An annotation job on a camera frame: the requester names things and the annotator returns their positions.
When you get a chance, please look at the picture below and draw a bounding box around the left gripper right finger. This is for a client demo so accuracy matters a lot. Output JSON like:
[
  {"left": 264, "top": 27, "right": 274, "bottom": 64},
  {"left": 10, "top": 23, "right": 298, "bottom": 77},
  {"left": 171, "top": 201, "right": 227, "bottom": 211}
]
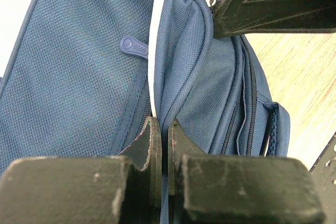
[{"left": 168, "top": 121, "right": 326, "bottom": 223}]

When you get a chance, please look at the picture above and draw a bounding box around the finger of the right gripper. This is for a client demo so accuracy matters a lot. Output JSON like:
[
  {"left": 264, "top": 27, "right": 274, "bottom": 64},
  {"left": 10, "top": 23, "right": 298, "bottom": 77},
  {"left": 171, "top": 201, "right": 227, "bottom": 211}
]
[{"left": 213, "top": 0, "right": 335, "bottom": 38}]

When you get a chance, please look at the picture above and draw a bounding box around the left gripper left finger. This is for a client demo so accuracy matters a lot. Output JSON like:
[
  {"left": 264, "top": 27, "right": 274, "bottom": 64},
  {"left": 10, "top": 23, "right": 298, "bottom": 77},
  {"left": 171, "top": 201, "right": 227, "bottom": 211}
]
[{"left": 1, "top": 117, "right": 162, "bottom": 223}]

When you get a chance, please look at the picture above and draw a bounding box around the navy blue student backpack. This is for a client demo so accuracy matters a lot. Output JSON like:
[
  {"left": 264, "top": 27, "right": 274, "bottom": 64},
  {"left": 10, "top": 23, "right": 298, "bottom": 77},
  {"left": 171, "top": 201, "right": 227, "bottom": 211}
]
[{"left": 1, "top": 0, "right": 289, "bottom": 223}]

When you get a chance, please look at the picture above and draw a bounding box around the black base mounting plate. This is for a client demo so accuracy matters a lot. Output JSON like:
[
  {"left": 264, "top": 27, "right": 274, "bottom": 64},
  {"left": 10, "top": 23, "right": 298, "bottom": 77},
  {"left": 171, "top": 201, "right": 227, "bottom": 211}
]
[{"left": 310, "top": 134, "right": 335, "bottom": 224}]

